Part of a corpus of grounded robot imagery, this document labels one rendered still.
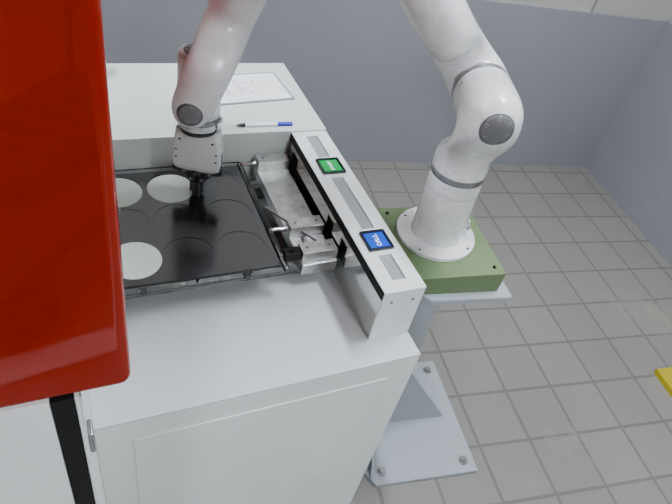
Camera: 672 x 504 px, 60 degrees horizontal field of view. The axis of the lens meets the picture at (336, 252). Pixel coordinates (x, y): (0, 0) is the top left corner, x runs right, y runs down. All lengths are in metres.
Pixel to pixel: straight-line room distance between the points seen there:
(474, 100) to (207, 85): 0.48
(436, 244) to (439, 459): 0.92
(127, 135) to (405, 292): 0.71
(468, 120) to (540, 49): 2.15
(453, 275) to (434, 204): 0.17
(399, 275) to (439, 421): 1.07
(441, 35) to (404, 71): 1.89
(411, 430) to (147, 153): 1.26
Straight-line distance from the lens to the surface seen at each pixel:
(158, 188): 1.36
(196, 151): 1.26
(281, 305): 1.23
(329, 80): 2.90
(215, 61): 1.08
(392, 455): 2.04
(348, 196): 1.32
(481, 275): 1.37
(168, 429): 1.13
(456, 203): 1.30
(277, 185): 1.44
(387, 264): 1.18
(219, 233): 1.25
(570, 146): 3.76
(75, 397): 0.63
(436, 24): 1.10
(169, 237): 1.24
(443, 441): 2.12
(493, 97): 1.13
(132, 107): 1.51
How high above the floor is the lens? 1.74
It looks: 42 degrees down
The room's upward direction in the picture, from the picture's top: 15 degrees clockwise
